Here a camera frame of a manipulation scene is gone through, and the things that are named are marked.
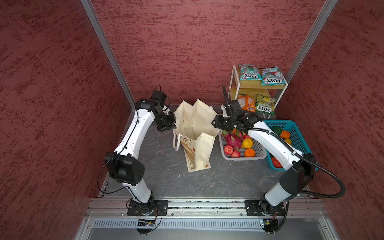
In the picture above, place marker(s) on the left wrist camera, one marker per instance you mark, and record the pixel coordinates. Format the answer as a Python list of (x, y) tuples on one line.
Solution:
[(159, 96)]

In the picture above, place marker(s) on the teal Fox's candy bag right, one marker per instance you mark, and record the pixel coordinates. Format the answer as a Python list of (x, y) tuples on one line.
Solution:
[(273, 77)]

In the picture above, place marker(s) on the red apple front left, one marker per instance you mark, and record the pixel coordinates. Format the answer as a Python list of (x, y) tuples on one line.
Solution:
[(228, 149)]

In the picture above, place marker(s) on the green Fox's candy bag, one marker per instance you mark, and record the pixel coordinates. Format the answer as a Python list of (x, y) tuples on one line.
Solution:
[(265, 105)]

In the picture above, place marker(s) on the pink dragon fruit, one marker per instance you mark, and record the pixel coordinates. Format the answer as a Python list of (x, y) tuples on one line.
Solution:
[(232, 140)]

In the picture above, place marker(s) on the orange fruit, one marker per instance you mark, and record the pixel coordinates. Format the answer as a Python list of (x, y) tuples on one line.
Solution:
[(249, 153)]

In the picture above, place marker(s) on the yellow bell pepper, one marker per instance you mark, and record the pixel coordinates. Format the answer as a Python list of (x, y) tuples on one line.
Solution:
[(288, 141)]

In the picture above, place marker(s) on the teal plastic vegetable basket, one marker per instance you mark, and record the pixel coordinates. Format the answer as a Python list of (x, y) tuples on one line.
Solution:
[(297, 139)]

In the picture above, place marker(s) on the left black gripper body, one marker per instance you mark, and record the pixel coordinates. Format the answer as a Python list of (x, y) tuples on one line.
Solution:
[(164, 121)]

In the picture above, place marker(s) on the aluminium rail frame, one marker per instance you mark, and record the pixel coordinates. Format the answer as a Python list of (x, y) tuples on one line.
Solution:
[(205, 218)]

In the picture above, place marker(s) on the teal fox's candy bag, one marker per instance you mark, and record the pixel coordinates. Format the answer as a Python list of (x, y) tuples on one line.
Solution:
[(273, 77), (250, 73)]

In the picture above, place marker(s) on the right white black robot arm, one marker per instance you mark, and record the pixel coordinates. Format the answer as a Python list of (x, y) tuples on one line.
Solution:
[(298, 173)]

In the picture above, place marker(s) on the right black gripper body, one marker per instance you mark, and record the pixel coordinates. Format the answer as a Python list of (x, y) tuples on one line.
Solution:
[(227, 123)]

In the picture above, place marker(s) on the white wooden two-tier shelf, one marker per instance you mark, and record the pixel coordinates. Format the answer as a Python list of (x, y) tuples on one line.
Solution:
[(252, 88)]

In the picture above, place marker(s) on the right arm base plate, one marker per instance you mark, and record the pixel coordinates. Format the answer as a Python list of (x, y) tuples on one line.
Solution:
[(256, 208)]

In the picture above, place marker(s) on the small red fruit front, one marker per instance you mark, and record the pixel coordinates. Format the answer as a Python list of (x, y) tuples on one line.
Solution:
[(236, 154)]

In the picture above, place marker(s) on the cream floral tote bag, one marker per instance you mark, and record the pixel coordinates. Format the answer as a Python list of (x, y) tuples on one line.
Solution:
[(195, 133)]

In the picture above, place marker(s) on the yellow lemon fruit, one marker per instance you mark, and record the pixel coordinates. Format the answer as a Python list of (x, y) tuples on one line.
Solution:
[(247, 143)]

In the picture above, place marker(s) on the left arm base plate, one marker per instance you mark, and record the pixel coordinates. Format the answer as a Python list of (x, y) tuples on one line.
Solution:
[(152, 208)]

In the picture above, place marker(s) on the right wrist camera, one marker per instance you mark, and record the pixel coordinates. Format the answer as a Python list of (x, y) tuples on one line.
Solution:
[(233, 109)]

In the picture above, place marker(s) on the green bell pepper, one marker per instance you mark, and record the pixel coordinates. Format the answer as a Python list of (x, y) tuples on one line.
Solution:
[(277, 130)]

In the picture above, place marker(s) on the teal Fox's candy bag left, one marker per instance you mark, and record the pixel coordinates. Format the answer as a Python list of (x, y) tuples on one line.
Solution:
[(250, 73)]

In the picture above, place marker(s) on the white plastic fruit basket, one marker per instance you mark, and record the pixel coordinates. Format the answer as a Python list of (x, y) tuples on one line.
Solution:
[(261, 152)]

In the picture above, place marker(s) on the orange bell pepper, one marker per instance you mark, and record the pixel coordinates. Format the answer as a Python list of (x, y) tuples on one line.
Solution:
[(285, 134)]

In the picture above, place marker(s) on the orange snack bag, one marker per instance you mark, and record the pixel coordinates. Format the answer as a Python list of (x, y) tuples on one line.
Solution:
[(247, 103)]

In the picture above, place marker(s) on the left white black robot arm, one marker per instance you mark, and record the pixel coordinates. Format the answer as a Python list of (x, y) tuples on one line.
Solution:
[(123, 164)]

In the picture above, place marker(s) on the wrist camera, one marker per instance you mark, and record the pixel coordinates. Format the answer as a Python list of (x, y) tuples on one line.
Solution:
[(233, 109), (159, 96)]

